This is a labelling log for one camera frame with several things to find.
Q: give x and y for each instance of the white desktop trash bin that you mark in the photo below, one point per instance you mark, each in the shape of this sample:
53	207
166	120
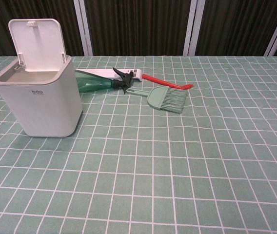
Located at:
48	104

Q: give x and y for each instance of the green checkered tablecloth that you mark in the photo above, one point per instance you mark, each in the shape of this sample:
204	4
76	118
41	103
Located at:
153	158

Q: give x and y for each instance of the white trash bin lid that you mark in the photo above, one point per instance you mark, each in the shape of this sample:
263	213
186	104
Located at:
34	44

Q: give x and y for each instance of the dark striped curtain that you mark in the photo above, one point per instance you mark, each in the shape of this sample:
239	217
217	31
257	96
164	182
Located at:
138	26

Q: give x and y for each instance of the green spray bottle black trigger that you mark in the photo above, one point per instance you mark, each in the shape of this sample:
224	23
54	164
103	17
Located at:
92	81

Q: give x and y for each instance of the small green hand brush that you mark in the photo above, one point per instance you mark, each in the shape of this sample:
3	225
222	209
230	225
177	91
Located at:
167	98

